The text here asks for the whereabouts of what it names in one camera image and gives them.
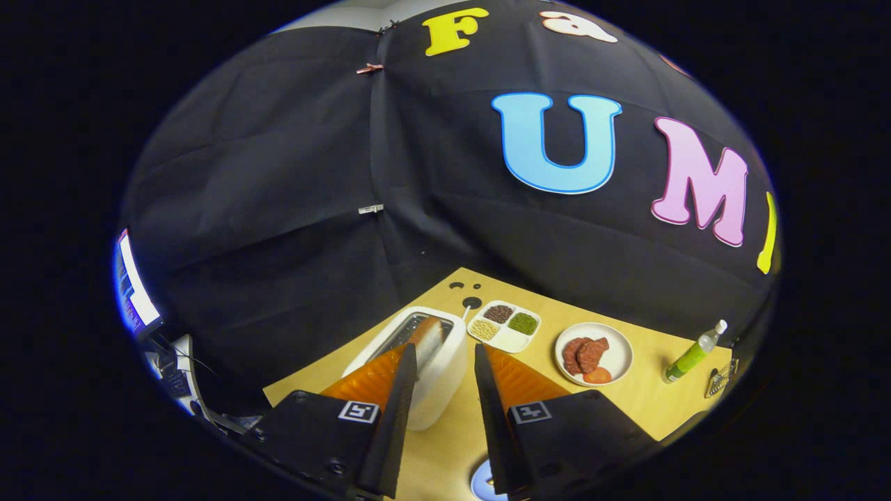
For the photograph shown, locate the toasted bread slice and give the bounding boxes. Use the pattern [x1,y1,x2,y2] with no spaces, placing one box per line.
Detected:
[407,315,446,373]

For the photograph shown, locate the round white plate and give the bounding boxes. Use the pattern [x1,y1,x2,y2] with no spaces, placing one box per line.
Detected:
[555,321,634,388]

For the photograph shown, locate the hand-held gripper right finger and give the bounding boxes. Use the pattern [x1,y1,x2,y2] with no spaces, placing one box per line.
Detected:
[473,342,659,498]

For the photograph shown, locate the black backdrop cloth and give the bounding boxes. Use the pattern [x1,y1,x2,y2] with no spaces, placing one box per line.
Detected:
[122,0,782,418]

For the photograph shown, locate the blue plate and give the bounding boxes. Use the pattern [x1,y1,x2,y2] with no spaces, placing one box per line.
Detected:
[471,458,509,501]

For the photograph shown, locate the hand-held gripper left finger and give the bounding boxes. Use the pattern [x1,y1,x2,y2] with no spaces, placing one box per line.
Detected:
[244,342,418,500]

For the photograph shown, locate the cooked meat slices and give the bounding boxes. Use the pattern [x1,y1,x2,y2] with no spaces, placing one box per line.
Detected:
[562,337,610,376]

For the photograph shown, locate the white toaster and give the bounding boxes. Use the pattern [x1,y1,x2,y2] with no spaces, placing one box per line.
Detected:
[342,306,470,431]

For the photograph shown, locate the white divided condiment dish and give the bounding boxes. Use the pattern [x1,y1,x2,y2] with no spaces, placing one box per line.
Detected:
[466,300,542,353]

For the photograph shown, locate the dark keyboard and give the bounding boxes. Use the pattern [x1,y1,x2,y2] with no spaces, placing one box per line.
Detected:
[159,355,192,399]

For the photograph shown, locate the green drink bottle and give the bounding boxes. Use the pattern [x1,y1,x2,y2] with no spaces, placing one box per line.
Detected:
[662,319,728,384]

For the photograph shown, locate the computer monitor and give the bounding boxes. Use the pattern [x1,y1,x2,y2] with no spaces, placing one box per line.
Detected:
[113,228,164,336]

